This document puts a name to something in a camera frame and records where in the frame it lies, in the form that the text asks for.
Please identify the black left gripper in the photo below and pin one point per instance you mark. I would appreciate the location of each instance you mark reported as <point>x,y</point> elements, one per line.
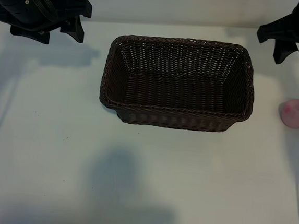
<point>72,5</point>

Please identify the pink peach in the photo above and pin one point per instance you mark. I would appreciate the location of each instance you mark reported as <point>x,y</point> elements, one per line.
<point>296,114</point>

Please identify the dark brown wicker basket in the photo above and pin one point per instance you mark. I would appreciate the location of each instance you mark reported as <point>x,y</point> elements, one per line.
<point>177,93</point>

